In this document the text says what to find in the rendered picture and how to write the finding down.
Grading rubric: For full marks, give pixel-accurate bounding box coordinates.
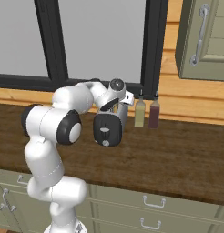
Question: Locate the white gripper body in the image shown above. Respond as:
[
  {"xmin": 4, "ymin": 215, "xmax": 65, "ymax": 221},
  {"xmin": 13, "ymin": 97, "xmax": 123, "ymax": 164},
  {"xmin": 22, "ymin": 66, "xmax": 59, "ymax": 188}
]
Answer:
[{"xmin": 119, "ymin": 91, "xmax": 137, "ymax": 107}]

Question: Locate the black and silver toaster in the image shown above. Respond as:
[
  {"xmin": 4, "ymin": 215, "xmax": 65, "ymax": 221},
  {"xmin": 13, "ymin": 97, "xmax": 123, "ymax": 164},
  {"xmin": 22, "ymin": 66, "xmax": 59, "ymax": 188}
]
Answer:
[{"xmin": 93, "ymin": 103, "xmax": 129, "ymax": 147}]

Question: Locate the yellow-green bottle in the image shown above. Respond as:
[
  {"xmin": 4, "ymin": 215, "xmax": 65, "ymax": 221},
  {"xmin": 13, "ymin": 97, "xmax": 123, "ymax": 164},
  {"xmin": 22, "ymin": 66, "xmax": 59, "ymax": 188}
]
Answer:
[{"xmin": 134, "ymin": 94, "xmax": 147, "ymax": 128}]

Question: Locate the dark red bottle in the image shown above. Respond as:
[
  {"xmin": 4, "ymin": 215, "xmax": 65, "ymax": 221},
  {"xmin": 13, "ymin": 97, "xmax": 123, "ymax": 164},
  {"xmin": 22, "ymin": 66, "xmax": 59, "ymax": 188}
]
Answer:
[{"xmin": 148, "ymin": 92, "xmax": 161, "ymax": 129}]

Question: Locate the wide olive green drawer front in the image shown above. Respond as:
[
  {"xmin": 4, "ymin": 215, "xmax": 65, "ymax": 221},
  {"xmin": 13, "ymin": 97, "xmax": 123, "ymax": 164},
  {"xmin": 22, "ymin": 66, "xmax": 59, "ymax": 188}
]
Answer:
[
  {"xmin": 91, "ymin": 184, "xmax": 223, "ymax": 220},
  {"xmin": 94, "ymin": 202, "xmax": 217, "ymax": 233}
]

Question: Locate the small olive green drawer front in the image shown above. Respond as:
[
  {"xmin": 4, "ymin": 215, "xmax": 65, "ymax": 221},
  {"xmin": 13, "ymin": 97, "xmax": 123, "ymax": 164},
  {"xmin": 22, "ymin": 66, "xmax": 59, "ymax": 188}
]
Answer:
[{"xmin": 0, "ymin": 168, "xmax": 35, "ymax": 193}]

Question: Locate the black window frame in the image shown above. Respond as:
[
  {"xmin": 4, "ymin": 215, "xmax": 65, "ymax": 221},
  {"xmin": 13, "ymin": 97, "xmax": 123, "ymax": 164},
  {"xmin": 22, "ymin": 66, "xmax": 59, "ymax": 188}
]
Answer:
[{"xmin": 0, "ymin": 0, "xmax": 169, "ymax": 98}]

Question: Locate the silver wall cupboard handle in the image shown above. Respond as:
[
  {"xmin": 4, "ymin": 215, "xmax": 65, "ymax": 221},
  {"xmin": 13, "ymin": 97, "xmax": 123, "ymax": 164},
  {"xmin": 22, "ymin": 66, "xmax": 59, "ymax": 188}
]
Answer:
[{"xmin": 189, "ymin": 3, "xmax": 210, "ymax": 67}]

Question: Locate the silver drawer handle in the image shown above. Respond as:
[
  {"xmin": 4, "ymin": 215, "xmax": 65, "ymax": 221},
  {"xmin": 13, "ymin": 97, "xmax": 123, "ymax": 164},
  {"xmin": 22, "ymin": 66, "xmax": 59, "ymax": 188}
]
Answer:
[
  {"xmin": 16, "ymin": 174, "xmax": 30, "ymax": 187},
  {"xmin": 139, "ymin": 217, "xmax": 163, "ymax": 231},
  {"xmin": 142, "ymin": 194, "xmax": 167, "ymax": 209}
]

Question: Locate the olive green wall cupboard door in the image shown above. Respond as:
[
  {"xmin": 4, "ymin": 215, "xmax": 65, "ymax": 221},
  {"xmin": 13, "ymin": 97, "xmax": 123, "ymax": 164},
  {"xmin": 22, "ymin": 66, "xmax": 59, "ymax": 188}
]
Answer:
[{"xmin": 181, "ymin": 0, "xmax": 224, "ymax": 82}]

